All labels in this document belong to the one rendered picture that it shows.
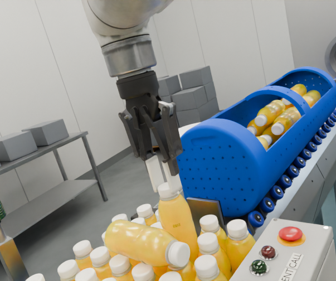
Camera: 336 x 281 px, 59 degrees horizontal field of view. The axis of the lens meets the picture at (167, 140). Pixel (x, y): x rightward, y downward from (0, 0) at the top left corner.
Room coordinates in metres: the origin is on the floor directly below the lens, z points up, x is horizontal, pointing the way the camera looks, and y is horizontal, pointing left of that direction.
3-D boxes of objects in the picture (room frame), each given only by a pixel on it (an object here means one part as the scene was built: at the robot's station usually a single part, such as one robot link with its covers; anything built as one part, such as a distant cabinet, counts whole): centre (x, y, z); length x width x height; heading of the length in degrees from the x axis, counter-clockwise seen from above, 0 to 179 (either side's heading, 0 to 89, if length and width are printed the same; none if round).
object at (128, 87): (0.56, 0.03, 1.37); 0.08 x 0.07 x 0.09; 46
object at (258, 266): (0.37, -0.08, 1.11); 0.02 x 0.02 x 0.01
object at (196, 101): (5.01, -0.28, 0.59); 1.20 x 0.80 x 1.19; 55
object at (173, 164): (0.53, 0.00, 1.24); 0.03 x 0.01 x 0.05; 46
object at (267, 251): (0.40, -0.10, 1.11); 0.02 x 0.02 x 0.01
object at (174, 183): (0.54, 0.01, 1.21); 0.03 x 0.01 x 0.07; 136
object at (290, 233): (0.42, -0.15, 1.11); 0.04 x 0.04 x 0.01
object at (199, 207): (0.73, -0.05, 0.99); 0.10 x 0.02 x 0.12; 46
